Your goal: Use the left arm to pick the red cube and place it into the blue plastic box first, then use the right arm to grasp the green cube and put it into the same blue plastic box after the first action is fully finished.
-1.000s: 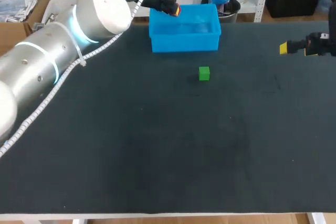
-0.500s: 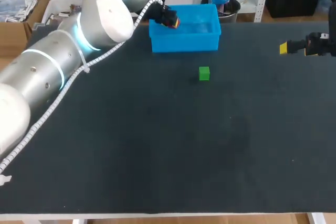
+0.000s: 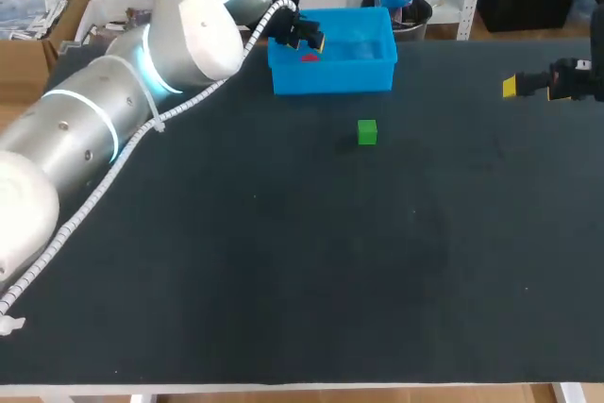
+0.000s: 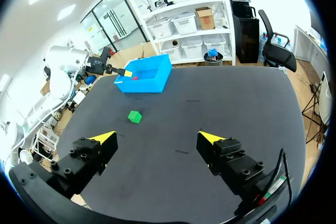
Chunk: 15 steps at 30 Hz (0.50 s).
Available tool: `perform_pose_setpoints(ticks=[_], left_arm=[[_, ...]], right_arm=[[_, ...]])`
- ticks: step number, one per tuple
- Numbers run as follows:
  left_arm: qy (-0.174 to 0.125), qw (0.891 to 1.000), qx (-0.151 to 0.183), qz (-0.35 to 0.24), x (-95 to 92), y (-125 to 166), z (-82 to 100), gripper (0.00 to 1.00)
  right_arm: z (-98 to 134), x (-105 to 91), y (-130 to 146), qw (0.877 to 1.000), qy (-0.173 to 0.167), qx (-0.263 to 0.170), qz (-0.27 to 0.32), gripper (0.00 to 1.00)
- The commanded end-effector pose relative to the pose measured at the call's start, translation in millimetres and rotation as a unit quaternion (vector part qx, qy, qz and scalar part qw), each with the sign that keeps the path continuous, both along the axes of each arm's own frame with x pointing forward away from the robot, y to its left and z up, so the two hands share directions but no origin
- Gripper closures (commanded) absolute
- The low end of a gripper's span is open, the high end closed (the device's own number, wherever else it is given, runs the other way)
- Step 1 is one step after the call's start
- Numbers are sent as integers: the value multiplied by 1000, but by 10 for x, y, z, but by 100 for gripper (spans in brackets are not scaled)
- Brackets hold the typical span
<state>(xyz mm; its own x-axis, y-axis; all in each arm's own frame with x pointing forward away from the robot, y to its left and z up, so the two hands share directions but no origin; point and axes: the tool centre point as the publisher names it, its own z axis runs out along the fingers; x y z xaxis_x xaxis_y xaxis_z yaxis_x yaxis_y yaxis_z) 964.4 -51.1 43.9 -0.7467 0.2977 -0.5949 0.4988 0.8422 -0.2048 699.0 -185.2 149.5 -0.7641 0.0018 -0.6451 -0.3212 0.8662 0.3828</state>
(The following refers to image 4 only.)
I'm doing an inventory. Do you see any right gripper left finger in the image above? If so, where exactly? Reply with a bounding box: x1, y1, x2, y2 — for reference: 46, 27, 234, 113
44, 130, 119, 201

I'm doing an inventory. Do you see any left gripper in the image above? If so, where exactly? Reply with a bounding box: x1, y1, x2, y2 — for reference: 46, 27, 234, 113
86, 46, 133, 78

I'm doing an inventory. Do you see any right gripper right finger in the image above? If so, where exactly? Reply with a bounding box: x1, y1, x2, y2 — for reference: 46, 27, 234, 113
196, 130, 275, 204

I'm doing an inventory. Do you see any green cube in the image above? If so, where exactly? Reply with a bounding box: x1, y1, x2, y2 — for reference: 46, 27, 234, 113
128, 110, 143, 124

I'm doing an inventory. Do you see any blue plastic bin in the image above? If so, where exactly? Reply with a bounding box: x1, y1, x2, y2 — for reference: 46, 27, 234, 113
113, 54, 173, 94

